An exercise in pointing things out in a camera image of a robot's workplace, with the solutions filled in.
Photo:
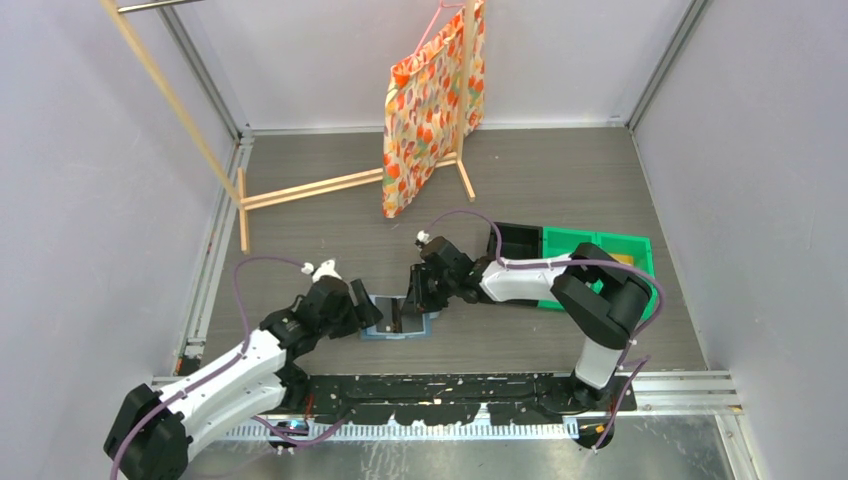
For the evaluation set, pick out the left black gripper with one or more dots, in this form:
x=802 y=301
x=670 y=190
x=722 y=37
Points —
x=363 y=315

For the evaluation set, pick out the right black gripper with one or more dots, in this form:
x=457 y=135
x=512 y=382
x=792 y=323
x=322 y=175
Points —
x=418 y=300

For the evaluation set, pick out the blue leather card holder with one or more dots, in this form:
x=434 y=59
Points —
x=369 y=333

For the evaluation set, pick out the dark credit card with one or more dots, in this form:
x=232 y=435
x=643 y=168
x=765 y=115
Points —
x=395 y=323

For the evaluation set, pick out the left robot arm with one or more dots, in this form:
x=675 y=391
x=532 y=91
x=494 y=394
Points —
x=157 y=432

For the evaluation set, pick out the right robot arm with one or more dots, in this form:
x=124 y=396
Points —
x=605 y=298

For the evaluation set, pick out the gold card in bin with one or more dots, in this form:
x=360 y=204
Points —
x=625 y=258

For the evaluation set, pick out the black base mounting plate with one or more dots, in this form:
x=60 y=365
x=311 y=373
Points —
x=445 y=399

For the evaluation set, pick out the black plastic bin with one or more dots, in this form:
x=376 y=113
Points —
x=519 y=242

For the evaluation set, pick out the wooden clothes rack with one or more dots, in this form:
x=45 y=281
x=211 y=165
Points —
x=234 y=187

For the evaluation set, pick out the floral orange fabric bag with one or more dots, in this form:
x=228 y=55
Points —
x=435 y=99

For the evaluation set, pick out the pink clothes hanger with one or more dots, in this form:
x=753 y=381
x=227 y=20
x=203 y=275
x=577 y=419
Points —
x=442 y=15

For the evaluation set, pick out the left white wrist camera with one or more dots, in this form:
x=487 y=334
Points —
x=326 y=268

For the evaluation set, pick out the aluminium frame rail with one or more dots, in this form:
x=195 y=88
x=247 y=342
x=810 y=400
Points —
x=667 y=393

